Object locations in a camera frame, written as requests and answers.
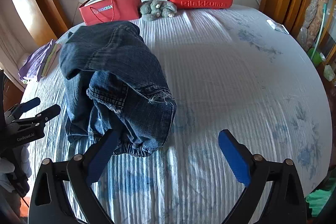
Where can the purple green folded cloth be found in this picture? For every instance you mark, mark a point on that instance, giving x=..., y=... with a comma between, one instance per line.
x=39, y=63

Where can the dark blue denim jeans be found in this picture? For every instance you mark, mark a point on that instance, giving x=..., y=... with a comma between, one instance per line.
x=114, y=83

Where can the red paper shopping bag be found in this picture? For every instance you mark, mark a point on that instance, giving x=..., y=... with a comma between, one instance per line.
x=109, y=10

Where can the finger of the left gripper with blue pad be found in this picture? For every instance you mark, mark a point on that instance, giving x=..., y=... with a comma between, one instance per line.
x=42, y=118
x=18, y=109

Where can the green plastic bag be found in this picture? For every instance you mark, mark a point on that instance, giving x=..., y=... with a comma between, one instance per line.
x=317, y=199

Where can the white gloved hand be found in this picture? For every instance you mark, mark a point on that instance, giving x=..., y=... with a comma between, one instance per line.
x=6, y=167

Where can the white packet on bed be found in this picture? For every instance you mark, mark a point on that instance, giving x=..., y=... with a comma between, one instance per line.
x=277, y=26

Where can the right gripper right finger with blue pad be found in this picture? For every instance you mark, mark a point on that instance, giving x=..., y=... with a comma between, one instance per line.
x=285, y=202

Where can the white blue floral bedsheet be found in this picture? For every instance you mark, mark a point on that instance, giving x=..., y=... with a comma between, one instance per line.
x=226, y=69

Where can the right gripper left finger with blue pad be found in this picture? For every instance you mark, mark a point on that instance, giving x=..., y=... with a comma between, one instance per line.
x=49, y=201

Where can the grey plush toy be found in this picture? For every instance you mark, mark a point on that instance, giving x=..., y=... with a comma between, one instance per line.
x=153, y=9

